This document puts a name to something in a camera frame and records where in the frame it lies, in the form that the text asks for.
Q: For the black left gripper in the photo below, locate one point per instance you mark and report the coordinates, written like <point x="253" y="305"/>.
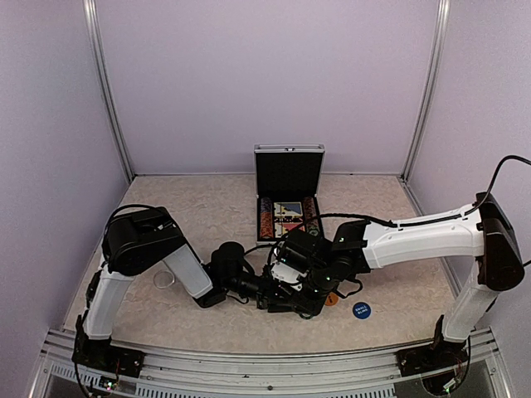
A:
<point x="269" y="294"/>

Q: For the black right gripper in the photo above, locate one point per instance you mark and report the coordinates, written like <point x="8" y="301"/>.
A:
<point x="310" y="306"/>

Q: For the green poker chip stack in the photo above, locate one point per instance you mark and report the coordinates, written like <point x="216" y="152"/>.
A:
<point x="314" y="231"/>

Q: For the aluminium poker set case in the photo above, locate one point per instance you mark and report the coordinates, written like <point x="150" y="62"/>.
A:
<point x="286" y="173"/>

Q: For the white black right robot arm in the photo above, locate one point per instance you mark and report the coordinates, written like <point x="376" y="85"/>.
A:
<point x="479" y="230"/>

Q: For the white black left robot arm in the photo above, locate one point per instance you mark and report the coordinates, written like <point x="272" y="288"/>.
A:
<point x="136" y="238"/>

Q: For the orange big blind button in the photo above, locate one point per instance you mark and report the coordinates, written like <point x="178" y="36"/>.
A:
<point x="332" y="299"/>

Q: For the blue small blind button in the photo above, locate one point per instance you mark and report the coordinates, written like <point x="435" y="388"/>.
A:
<point x="361" y="310"/>

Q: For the red playing card deck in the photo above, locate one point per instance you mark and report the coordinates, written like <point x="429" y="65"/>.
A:
<point x="283" y="227"/>

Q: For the right chip row in case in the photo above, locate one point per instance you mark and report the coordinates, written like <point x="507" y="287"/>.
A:
<point x="310" y="213"/>

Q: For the blue playing card deck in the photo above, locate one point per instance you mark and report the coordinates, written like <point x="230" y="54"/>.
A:
<point x="288" y="209"/>

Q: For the front aluminium rail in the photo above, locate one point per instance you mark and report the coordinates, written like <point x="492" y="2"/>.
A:
<point x="170" y="372"/>

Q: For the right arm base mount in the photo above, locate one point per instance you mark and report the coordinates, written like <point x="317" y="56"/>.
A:
<point x="412" y="361"/>

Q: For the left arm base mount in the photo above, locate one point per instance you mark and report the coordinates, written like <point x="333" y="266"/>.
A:
<point x="100" y="355"/>

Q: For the right aluminium frame post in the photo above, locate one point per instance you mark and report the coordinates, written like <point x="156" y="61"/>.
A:
<point x="428" y="93"/>

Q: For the aluminium frame post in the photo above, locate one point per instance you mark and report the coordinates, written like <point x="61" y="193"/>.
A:
<point x="93" y="27"/>
<point x="428" y="93"/>

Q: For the left aluminium frame post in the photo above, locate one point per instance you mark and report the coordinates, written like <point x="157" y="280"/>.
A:
<point x="93" y="27"/>

